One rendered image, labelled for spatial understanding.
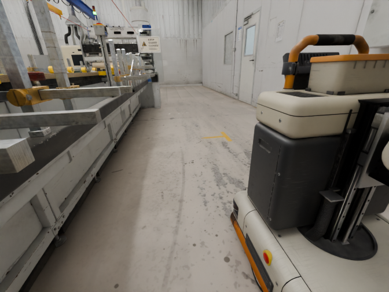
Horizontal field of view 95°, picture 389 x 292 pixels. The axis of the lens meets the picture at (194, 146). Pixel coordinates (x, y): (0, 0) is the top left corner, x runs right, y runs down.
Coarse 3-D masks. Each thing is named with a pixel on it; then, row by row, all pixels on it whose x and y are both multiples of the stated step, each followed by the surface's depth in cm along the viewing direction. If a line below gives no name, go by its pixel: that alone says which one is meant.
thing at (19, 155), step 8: (0, 144) 19; (8, 144) 19; (16, 144) 20; (24, 144) 21; (0, 152) 18; (8, 152) 19; (16, 152) 20; (24, 152) 21; (0, 160) 19; (8, 160) 19; (16, 160) 20; (24, 160) 21; (32, 160) 22; (0, 168) 19; (8, 168) 19; (16, 168) 19
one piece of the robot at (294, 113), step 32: (288, 96) 57; (320, 96) 57; (352, 96) 54; (384, 96) 55; (256, 128) 74; (288, 128) 55; (320, 128) 54; (352, 128) 56; (256, 160) 77; (288, 160) 58; (320, 160) 59; (352, 160) 57; (256, 192) 79; (288, 192) 63; (320, 192) 61; (352, 192) 60; (384, 192) 71; (288, 224) 69; (320, 224) 63; (352, 224) 65
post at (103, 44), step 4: (104, 36) 136; (104, 40) 136; (100, 44) 136; (104, 44) 136; (104, 48) 137; (104, 52) 138; (104, 56) 139; (108, 56) 142; (104, 60) 140; (108, 60) 141; (104, 64) 141; (108, 64) 142; (108, 68) 143; (108, 72) 144; (108, 76) 145; (108, 80) 146; (112, 80) 148; (108, 84) 147; (112, 84) 148; (116, 96) 154
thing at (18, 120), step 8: (32, 112) 42; (40, 112) 42; (48, 112) 42; (56, 112) 41; (64, 112) 41; (72, 112) 41; (80, 112) 41; (88, 112) 42; (96, 112) 42; (0, 120) 39; (8, 120) 40; (16, 120) 40; (24, 120) 40; (32, 120) 40; (40, 120) 41; (48, 120) 41; (56, 120) 41; (64, 120) 41; (72, 120) 42; (80, 120) 42; (88, 120) 42; (96, 120) 42; (0, 128) 40; (8, 128) 40; (16, 128) 41
